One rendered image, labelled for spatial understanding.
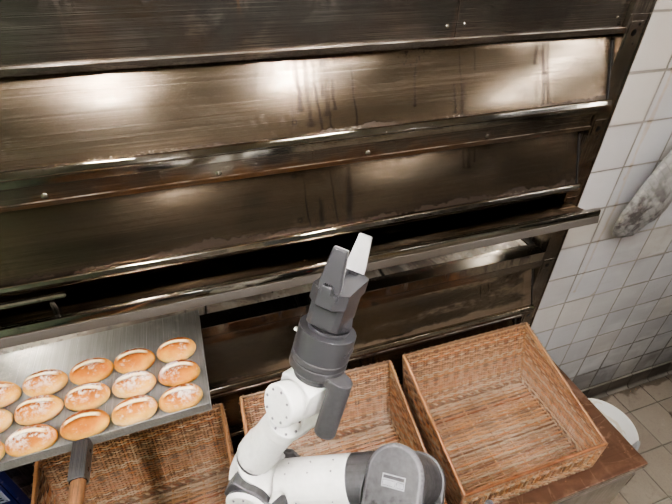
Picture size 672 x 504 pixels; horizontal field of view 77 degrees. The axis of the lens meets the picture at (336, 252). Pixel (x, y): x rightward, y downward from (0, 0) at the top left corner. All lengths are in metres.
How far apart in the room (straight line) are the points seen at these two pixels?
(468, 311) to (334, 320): 1.12
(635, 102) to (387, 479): 1.29
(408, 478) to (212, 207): 0.73
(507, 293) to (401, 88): 0.95
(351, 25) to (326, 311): 0.65
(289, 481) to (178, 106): 0.76
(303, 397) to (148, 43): 0.71
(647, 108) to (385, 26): 0.92
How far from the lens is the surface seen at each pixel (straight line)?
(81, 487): 1.10
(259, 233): 1.11
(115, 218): 1.11
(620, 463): 1.98
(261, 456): 0.80
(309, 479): 0.84
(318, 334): 0.62
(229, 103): 0.99
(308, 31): 1.00
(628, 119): 1.62
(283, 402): 0.65
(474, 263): 1.56
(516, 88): 1.27
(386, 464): 0.76
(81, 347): 1.39
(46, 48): 1.00
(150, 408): 1.13
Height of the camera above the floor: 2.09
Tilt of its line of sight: 36 degrees down
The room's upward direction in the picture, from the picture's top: straight up
